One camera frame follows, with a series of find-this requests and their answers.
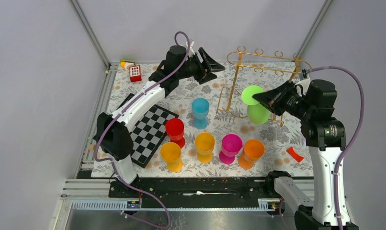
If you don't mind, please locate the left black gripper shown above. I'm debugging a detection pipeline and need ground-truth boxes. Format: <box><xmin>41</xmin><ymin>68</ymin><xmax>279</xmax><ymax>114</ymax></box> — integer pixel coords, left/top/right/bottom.
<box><xmin>177</xmin><ymin>48</ymin><xmax>225</xmax><ymax>84</ymax></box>

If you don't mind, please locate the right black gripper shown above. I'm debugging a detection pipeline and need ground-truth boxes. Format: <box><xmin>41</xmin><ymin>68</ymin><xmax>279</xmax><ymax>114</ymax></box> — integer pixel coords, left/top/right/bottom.
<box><xmin>253</xmin><ymin>80</ymin><xmax>314</xmax><ymax>120</ymax></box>

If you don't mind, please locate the green plastic wine glass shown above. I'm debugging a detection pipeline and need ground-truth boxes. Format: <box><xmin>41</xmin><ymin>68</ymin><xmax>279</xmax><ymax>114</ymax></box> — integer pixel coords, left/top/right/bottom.
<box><xmin>241</xmin><ymin>85</ymin><xmax>270</xmax><ymax>125</ymax></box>

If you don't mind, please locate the gold wire glass rack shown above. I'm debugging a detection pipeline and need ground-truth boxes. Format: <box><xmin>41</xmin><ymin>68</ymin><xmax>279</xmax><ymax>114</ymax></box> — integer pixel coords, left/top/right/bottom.
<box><xmin>216</xmin><ymin>46</ymin><xmax>312</xmax><ymax>119</ymax></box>

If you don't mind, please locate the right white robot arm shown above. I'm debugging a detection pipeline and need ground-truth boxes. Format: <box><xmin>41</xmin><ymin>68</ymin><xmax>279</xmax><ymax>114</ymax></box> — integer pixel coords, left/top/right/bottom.
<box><xmin>253</xmin><ymin>80</ymin><xmax>357</xmax><ymax>230</ymax></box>

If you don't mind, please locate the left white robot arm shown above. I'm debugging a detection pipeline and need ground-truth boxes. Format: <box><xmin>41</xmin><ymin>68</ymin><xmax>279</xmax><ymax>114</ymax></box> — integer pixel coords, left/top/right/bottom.
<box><xmin>93</xmin><ymin>45</ymin><xmax>225</xmax><ymax>197</ymax></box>

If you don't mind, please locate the blue plastic wine glass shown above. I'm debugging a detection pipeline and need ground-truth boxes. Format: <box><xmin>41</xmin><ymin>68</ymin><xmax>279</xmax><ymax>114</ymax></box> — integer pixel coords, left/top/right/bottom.
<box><xmin>192</xmin><ymin>98</ymin><xmax>210</xmax><ymax>129</ymax></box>

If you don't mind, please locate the orange plastic wine glass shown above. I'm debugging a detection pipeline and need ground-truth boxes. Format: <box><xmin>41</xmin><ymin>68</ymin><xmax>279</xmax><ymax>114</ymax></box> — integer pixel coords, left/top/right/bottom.
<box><xmin>238</xmin><ymin>139</ymin><xmax>265</xmax><ymax>170</ymax></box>

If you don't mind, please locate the red plastic wine glass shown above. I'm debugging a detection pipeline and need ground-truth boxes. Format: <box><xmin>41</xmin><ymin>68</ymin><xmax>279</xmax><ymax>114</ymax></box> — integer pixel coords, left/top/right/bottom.
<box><xmin>165</xmin><ymin>118</ymin><xmax>186</xmax><ymax>148</ymax></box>

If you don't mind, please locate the magenta plastic wine glass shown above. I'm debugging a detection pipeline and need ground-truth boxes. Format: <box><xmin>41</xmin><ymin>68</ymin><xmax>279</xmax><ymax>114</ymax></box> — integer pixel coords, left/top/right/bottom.
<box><xmin>219</xmin><ymin>133</ymin><xmax>243</xmax><ymax>164</ymax></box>

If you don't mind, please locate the amber plastic wine glass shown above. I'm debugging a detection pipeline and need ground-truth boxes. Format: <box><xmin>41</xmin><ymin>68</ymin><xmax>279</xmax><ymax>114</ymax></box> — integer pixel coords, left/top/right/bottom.
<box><xmin>194</xmin><ymin>132</ymin><xmax>215</xmax><ymax>164</ymax></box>

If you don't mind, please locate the yellow plastic wine glass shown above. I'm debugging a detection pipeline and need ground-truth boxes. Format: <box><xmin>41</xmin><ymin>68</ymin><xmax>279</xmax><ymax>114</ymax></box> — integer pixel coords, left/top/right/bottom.
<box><xmin>160</xmin><ymin>142</ymin><xmax>183</xmax><ymax>173</ymax></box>

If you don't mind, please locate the red curved piece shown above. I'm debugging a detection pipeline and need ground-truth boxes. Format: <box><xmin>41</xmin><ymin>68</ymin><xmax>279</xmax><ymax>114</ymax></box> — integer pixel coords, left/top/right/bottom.
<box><xmin>286</xmin><ymin>147</ymin><xmax>304</xmax><ymax>163</ymax></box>

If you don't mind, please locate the floral table mat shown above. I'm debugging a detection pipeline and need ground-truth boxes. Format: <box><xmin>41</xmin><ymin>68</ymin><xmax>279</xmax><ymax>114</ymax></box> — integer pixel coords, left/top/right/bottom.
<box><xmin>91</xmin><ymin>61</ymin><xmax>314</xmax><ymax>178</ymax></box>

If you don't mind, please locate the red toy block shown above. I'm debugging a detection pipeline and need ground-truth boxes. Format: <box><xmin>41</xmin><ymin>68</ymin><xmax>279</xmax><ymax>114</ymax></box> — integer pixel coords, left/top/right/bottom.
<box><xmin>129</xmin><ymin>65</ymin><xmax>142</xmax><ymax>82</ymax></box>

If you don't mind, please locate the small colourful toy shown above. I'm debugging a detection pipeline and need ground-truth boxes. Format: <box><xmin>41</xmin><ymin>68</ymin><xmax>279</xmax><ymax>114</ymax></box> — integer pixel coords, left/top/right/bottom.
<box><xmin>120</xmin><ymin>59</ymin><xmax>136</xmax><ymax>69</ymax></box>

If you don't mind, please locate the black white checkerboard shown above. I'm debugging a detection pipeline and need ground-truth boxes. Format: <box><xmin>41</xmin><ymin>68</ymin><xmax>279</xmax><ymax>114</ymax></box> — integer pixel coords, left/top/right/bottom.
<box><xmin>114</xmin><ymin>104</ymin><xmax>179</xmax><ymax>168</ymax></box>

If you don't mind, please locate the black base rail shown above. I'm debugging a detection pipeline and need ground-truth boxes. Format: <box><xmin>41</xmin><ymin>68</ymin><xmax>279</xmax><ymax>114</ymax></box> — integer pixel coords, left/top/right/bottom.
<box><xmin>109</xmin><ymin>176</ymin><xmax>297</xmax><ymax>209</ymax></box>

